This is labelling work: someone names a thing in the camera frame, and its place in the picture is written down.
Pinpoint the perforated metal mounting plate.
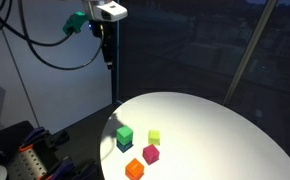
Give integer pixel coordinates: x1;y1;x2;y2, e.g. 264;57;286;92
7;146;49;180

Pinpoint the orange block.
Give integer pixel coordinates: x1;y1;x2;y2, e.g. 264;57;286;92
124;157;146;180

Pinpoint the magenta block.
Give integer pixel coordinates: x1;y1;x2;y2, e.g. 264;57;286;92
142;143;161;166

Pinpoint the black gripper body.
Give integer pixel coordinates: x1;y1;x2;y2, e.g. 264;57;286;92
90;20;116;53

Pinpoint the yellow-green block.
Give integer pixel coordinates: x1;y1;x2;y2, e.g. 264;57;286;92
147;129;161;147

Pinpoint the green block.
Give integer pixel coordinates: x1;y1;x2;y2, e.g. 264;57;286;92
116;125;134;146

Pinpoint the grey window mullion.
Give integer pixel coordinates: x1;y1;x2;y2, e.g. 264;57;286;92
222;0;279;105

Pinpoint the blue window frame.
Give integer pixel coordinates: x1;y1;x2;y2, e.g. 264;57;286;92
110;19;133;105

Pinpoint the black base block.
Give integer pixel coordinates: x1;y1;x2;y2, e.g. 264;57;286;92
0;120;36;158

